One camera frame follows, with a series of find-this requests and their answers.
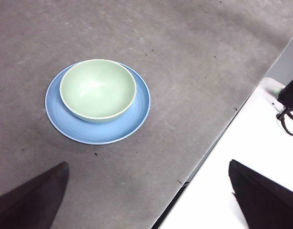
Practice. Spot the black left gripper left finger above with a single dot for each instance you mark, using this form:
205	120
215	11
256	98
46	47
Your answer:
29	200

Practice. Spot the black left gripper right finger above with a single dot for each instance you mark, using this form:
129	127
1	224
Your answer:
263	202

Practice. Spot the blue round plate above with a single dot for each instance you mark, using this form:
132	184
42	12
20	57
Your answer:
101	133

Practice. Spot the green ribbed bowl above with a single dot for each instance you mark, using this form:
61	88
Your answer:
98	90

